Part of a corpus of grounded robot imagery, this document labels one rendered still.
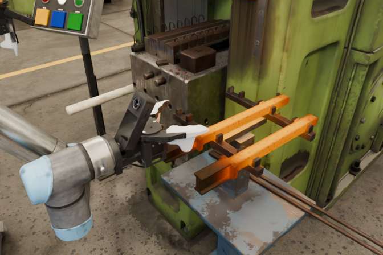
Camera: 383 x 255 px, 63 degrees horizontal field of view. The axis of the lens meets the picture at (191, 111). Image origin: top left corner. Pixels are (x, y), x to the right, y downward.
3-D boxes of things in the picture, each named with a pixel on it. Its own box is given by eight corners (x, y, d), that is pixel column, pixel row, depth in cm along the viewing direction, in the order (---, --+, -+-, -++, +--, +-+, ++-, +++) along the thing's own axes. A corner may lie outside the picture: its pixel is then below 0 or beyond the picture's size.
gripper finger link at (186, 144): (208, 145, 69) (166, 147, 69) (208, 123, 66) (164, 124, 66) (209, 155, 66) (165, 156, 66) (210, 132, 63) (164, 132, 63)
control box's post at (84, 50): (105, 169, 206) (73, -1, 150) (102, 166, 209) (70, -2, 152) (110, 166, 208) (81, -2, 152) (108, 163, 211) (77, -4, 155)
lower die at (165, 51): (173, 64, 124) (172, 44, 119) (145, 51, 136) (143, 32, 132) (243, 41, 147) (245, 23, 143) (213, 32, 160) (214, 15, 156)
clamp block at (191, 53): (194, 74, 116) (194, 57, 112) (179, 67, 121) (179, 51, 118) (216, 65, 123) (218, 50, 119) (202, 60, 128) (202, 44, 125)
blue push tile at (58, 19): (62, 28, 145) (65, 11, 144) (50, 26, 147) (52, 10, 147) (65, 29, 146) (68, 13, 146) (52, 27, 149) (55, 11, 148)
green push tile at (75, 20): (79, 30, 141) (82, 13, 141) (66, 28, 144) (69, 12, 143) (82, 31, 143) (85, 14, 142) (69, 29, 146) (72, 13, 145)
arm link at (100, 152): (76, 135, 60) (92, 157, 55) (98, 127, 63) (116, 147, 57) (82, 165, 64) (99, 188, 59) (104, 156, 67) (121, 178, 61)
